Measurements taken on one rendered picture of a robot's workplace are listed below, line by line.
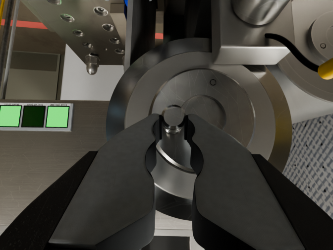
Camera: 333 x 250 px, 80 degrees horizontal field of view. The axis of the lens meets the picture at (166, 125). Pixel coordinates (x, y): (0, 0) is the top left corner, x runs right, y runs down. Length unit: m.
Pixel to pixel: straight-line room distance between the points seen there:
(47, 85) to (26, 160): 2.39
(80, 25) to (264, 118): 0.39
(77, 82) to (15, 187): 1.60
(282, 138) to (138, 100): 0.12
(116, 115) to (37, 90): 2.81
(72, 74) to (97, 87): 0.27
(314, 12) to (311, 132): 0.17
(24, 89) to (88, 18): 2.64
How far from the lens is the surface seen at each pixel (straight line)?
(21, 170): 0.60
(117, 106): 0.17
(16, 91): 3.07
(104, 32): 0.47
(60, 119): 0.55
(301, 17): 0.23
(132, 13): 0.21
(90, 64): 0.56
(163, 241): 0.60
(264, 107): 0.17
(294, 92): 0.20
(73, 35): 0.50
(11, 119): 0.62
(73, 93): 2.09
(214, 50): 0.16
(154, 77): 0.16
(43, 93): 2.93
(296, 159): 0.38
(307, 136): 0.36
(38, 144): 0.58
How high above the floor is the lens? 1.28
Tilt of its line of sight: 9 degrees down
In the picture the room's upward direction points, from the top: 179 degrees counter-clockwise
